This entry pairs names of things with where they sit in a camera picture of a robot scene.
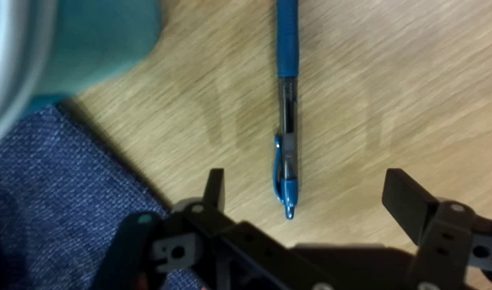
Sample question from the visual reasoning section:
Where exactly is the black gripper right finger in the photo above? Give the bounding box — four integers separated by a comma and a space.
381, 168, 492, 290

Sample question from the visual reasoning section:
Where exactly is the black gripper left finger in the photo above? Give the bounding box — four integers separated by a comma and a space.
91, 168, 244, 290

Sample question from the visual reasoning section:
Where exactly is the blue pen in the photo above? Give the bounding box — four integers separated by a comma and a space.
273, 0, 302, 222

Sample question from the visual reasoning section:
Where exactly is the blue plastic cup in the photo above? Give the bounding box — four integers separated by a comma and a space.
0, 0, 165, 155

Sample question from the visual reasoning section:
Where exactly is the dark blue cloth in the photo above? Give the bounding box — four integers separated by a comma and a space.
0, 103, 206, 290

